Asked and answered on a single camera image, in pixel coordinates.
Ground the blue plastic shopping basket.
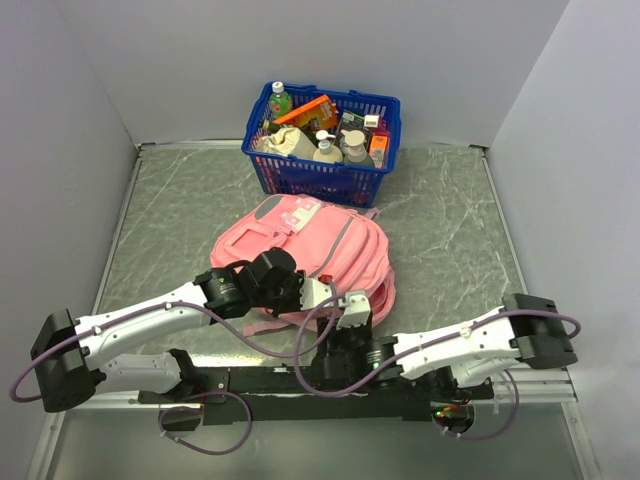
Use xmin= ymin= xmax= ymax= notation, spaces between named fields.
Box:
xmin=241 ymin=82 xmax=402 ymax=208

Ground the cream pump lotion bottle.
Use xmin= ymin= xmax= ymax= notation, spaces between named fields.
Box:
xmin=312 ymin=130 xmax=343 ymax=164

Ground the pink student backpack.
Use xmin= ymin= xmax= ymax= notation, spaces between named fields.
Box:
xmin=210 ymin=194 xmax=396 ymax=326

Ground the aluminium frame rail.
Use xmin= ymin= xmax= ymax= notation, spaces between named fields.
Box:
xmin=47 ymin=362 xmax=579 ymax=411

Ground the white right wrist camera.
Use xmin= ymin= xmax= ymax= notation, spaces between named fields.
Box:
xmin=336 ymin=290 xmax=371 ymax=329

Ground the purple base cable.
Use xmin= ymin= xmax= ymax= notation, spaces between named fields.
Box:
xmin=433 ymin=369 xmax=521 ymax=442
xmin=157 ymin=390 xmax=253 ymax=456

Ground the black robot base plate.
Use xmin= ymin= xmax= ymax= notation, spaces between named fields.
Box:
xmin=137 ymin=363 xmax=496 ymax=426

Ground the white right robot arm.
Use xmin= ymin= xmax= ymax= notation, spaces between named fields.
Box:
xmin=311 ymin=293 xmax=581 ymax=399

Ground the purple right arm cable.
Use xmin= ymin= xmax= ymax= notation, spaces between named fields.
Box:
xmin=293 ymin=294 xmax=582 ymax=399

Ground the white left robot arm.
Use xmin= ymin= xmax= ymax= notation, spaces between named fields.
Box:
xmin=31 ymin=248 xmax=305 ymax=413

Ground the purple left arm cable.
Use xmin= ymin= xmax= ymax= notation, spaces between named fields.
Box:
xmin=8 ymin=279 xmax=346 ymax=404

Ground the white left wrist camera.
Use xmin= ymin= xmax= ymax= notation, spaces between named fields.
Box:
xmin=300 ymin=277 xmax=333 ymax=312

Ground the grey bottle beige cap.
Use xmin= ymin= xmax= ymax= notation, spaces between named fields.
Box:
xmin=341 ymin=130 xmax=375 ymax=168

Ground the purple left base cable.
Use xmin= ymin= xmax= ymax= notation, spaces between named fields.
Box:
xmin=157 ymin=390 xmax=253 ymax=456

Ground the beige crumpled paper bag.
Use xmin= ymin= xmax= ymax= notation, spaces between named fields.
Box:
xmin=254 ymin=127 xmax=316 ymax=160

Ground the green drink bottle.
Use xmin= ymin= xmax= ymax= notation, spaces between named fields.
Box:
xmin=269 ymin=81 xmax=293 ymax=119

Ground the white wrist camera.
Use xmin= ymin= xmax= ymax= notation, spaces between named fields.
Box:
xmin=336 ymin=290 xmax=371 ymax=329
xmin=300 ymin=277 xmax=333 ymax=312

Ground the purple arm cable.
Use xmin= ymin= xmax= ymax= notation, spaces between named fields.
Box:
xmin=8 ymin=279 xmax=346 ymax=404
xmin=293 ymin=294 xmax=582 ymax=399

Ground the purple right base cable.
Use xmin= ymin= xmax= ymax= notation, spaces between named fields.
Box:
xmin=433 ymin=369 xmax=521 ymax=442

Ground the dark green packet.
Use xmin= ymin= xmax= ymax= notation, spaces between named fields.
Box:
xmin=335 ymin=110 xmax=371 ymax=143

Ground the orange cardboard box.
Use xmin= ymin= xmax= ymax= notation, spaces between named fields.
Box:
xmin=275 ymin=94 xmax=339 ymax=131

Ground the orange white small carton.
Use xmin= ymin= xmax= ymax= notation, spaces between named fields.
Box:
xmin=369 ymin=132 xmax=389 ymax=169

